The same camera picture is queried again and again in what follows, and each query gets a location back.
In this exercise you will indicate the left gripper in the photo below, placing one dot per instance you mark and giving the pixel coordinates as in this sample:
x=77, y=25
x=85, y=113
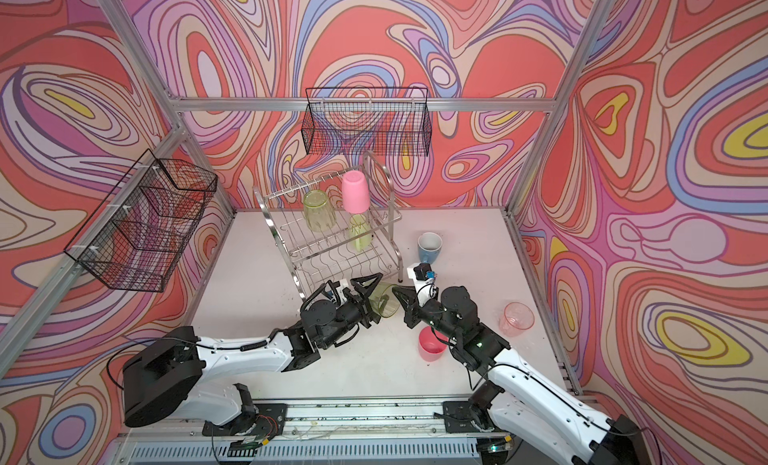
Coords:
x=361, y=310

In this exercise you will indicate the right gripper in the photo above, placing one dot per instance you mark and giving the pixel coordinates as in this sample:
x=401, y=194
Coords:
x=409, y=295

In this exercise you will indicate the green transparent cup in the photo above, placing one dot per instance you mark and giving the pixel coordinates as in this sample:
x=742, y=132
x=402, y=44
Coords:
x=383, y=302
x=318, y=211

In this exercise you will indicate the light green ceramic mug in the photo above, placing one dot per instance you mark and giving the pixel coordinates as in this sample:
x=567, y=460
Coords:
x=360, y=232

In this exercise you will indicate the pink plastic cup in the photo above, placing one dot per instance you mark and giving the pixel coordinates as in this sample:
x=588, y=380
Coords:
x=355, y=192
x=432, y=344

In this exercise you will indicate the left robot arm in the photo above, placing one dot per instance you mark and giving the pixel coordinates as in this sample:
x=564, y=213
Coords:
x=181, y=375

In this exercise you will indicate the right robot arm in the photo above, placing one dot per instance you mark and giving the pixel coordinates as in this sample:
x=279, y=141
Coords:
x=514, y=396

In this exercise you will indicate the steel two-tier dish rack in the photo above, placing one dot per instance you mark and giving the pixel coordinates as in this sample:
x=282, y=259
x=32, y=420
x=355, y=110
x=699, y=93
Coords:
x=314, y=258

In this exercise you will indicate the blue ceramic mug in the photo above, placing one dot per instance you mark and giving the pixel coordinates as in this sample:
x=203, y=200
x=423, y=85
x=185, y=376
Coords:
x=429, y=247

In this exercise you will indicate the clear pink glass cup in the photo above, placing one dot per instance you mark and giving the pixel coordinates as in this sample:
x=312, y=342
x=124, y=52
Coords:
x=515, y=319

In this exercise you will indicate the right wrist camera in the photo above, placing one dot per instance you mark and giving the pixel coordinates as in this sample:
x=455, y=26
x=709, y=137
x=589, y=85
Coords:
x=421, y=274

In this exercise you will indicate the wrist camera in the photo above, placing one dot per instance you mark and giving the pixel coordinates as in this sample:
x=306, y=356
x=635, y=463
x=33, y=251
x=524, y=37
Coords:
x=334, y=291
x=421, y=274

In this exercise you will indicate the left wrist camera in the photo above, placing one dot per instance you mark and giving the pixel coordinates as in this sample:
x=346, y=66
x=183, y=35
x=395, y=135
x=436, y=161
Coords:
x=334, y=291

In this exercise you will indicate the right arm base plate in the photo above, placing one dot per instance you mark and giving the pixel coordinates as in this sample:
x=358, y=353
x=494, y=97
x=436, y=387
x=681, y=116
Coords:
x=464, y=417

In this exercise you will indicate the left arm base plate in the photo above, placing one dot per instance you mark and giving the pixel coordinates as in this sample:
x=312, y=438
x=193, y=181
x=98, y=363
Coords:
x=267, y=420

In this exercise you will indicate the black wire basket back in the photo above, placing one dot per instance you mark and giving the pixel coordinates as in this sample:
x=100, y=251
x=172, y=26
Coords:
x=350, y=121

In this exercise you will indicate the black wire basket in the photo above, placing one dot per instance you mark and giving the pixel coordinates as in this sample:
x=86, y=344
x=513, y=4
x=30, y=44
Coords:
x=147, y=230
x=350, y=121

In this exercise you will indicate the black wire basket left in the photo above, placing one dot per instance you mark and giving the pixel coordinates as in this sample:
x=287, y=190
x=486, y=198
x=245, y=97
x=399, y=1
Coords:
x=147, y=230

